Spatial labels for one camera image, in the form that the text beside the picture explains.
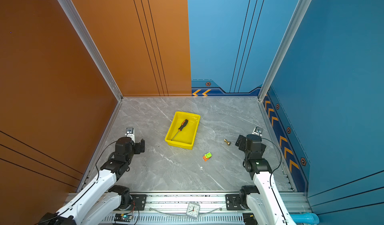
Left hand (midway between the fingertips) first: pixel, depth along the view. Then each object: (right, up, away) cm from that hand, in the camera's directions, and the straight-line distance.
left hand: (133, 138), depth 85 cm
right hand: (+64, 0, -3) cm, 64 cm away
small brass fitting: (+56, -5, +7) cm, 57 cm away
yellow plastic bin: (+27, +3, +15) cm, 30 cm away
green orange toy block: (+42, -11, +2) cm, 44 cm away
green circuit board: (+1, -35, -14) cm, 38 cm away
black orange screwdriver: (+27, +6, +17) cm, 32 cm away
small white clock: (+34, -31, -15) cm, 49 cm away
